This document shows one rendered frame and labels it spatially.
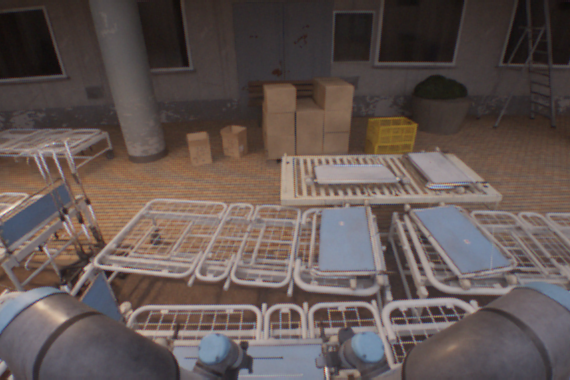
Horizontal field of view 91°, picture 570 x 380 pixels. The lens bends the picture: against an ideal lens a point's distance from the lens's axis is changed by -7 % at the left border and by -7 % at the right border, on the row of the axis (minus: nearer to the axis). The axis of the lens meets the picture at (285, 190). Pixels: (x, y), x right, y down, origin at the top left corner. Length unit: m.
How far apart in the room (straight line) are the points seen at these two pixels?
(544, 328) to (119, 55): 4.79
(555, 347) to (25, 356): 0.66
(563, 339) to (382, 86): 6.65
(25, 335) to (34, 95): 8.09
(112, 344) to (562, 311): 0.59
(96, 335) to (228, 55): 6.35
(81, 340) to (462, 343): 0.48
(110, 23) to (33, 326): 4.49
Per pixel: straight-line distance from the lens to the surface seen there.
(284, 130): 4.29
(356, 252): 2.03
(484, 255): 2.32
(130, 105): 4.93
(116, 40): 4.83
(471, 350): 0.46
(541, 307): 0.53
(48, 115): 8.48
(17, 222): 2.98
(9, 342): 0.55
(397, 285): 2.71
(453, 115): 6.22
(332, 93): 4.30
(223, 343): 0.99
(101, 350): 0.47
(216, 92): 6.79
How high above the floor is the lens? 1.89
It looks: 30 degrees down
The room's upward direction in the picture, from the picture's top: 1 degrees counter-clockwise
